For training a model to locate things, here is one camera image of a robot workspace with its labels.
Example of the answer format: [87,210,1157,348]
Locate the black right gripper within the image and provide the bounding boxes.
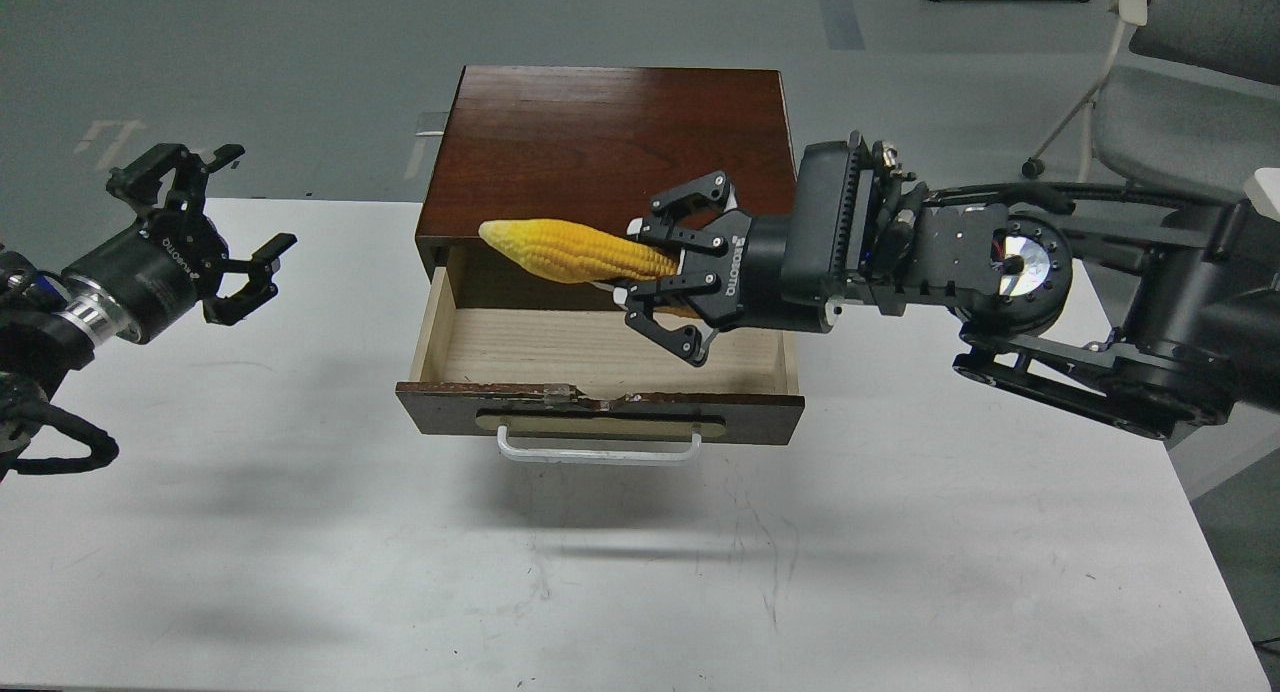
[61,142,298,345]

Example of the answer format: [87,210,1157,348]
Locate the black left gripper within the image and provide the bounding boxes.
[614,139,876,367]

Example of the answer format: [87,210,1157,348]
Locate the yellow corn cob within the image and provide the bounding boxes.
[477,217,680,312]

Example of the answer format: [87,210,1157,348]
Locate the wooden drawer with white handle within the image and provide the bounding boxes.
[396,244,805,467]

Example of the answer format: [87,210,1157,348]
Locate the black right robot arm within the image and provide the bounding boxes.
[477,137,1277,440]

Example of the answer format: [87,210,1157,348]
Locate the dark wooden cabinet box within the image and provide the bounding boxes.
[413,67,796,312]

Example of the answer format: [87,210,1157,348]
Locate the grey office chair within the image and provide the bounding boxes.
[1051,0,1279,201]

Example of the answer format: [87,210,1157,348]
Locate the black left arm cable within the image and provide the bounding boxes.
[0,397,122,476]

